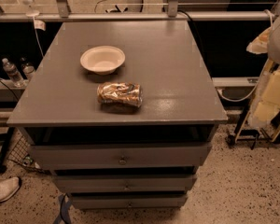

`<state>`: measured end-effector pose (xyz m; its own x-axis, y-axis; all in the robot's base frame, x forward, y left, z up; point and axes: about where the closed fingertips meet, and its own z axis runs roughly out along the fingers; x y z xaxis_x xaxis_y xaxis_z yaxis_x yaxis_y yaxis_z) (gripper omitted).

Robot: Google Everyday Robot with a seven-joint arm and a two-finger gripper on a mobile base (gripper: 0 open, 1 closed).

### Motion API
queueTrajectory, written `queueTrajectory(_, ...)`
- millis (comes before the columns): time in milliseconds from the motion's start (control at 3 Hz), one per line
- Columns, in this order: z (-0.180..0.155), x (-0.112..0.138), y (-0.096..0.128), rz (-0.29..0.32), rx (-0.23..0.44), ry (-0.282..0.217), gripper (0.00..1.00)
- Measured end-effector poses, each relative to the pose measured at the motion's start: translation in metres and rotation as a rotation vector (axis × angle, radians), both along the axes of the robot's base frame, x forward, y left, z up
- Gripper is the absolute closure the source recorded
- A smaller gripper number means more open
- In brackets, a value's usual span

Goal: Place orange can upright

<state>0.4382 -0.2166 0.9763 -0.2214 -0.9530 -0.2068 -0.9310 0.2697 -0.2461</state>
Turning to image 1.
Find yellow wheeled stand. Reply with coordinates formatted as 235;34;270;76
226;59;280;148

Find clear water bottle right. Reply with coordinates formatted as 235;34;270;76
20;57;35;80

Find wire mesh basket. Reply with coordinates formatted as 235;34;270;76
7;136;43;173

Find white cable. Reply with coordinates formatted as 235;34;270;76
32;16;45;58

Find clear water bottle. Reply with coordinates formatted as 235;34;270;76
20;57;35;80
2;58;25;88

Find white paper bowl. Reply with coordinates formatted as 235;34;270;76
80;46;125;75

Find grey drawer cabinet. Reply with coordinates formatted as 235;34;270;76
8;21;227;209

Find blue strap on floor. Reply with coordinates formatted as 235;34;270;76
52;193;73;224

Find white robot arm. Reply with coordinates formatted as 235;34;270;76
246;11;280;64

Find white shoe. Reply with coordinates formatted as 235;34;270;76
0;176;21;203

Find orange soda can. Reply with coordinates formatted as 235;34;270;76
97;82;142;107

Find metal railing frame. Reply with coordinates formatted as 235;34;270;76
0;0;280;22

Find clear water bottle left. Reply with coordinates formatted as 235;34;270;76
2;58;25;88

